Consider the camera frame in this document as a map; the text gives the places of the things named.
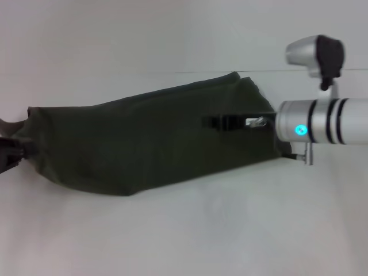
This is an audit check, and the dark green FREE t-shirt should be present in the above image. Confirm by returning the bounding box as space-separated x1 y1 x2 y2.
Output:
0 71 293 197

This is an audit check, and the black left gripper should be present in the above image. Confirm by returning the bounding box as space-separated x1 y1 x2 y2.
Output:
0 136 39 175

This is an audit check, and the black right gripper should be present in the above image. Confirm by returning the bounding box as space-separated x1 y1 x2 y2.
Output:
201 114 278 132

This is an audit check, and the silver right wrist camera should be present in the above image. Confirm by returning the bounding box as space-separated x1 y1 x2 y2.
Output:
285 34 346 101

